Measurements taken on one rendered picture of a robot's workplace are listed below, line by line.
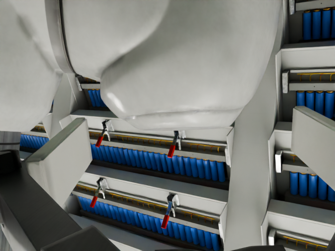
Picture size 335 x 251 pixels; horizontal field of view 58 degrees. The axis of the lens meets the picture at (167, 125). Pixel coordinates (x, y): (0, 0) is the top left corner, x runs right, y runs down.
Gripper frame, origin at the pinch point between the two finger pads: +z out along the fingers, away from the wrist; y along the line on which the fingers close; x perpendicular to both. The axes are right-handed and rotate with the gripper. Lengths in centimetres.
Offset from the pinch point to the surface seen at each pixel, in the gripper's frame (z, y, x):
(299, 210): 44, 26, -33
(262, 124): 52, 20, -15
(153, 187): 62, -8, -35
